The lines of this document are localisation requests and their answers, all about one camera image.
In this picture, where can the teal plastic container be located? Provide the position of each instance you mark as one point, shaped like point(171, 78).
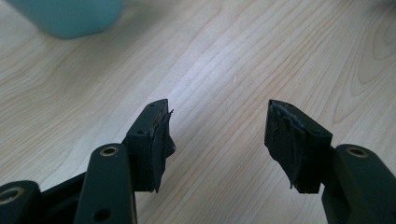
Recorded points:
point(70, 17)

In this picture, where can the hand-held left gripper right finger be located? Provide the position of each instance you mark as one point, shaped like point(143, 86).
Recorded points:
point(299, 146)

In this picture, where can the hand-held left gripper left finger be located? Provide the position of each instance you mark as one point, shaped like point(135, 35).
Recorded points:
point(146, 149)

